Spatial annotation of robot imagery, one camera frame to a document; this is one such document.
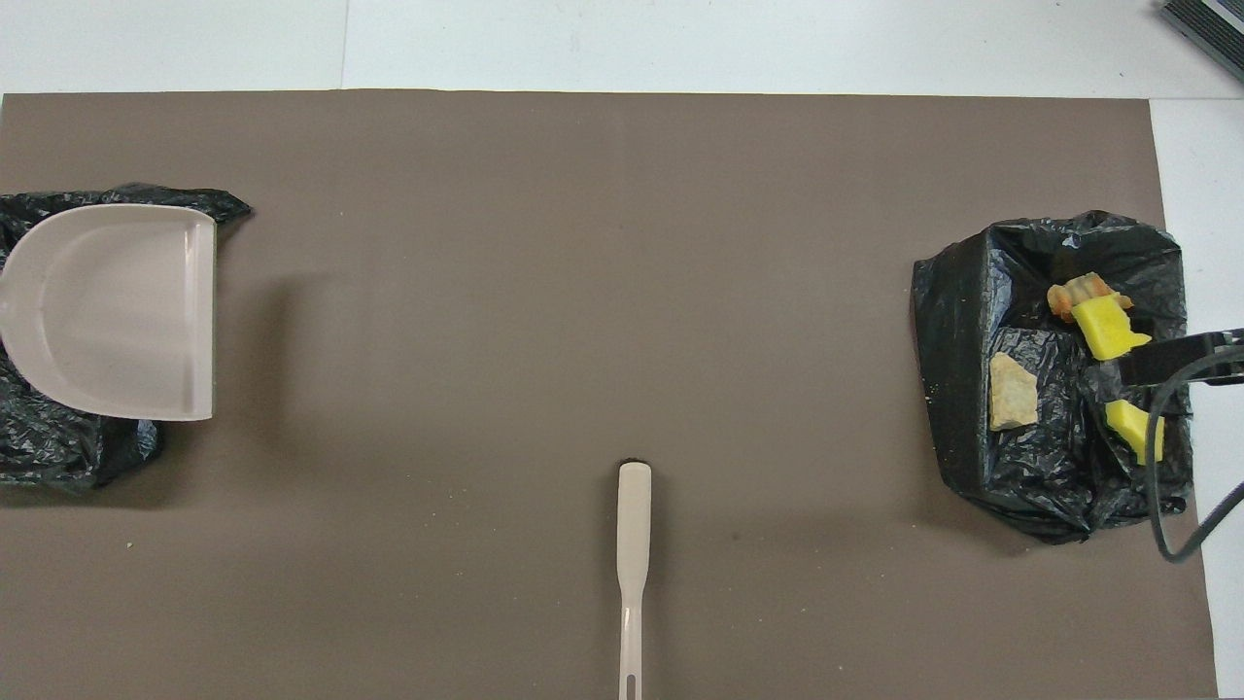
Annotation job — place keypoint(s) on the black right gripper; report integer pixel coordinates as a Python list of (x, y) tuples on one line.
[(1176, 358)]

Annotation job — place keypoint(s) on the yellow green sponge piece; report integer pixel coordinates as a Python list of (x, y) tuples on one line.
[(1103, 326), (1132, 423)]

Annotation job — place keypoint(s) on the striped croissant toy piece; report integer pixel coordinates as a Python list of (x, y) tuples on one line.
[(1081, 292), (1011, 394)]

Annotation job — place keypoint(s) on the beige hand brush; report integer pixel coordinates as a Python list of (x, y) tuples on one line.
[(634, 525)]

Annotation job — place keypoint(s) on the beige plastic dustpan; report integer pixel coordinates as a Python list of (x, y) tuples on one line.
[(107, 311)]

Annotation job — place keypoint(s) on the black bag lined bin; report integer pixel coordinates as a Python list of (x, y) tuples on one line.
[(1050, 467), (58, 457)]

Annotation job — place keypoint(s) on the grey ribbed object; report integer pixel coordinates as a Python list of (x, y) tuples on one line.
[(1215, 24)]

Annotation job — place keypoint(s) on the brown table mat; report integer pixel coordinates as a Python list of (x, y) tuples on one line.
[(622, 175)]

